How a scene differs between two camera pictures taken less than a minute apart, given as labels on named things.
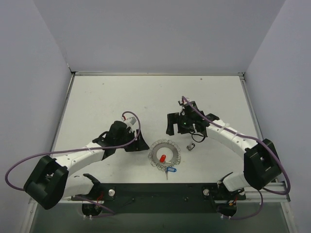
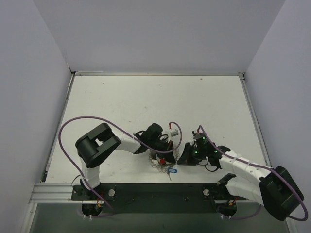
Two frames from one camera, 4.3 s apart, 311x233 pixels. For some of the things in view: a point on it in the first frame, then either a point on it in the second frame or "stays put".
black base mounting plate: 160,198 stays put
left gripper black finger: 140,144 → 168,157
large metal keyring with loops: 175,160 stays put
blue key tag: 171,169 stays put
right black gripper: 179,122 → 190,154
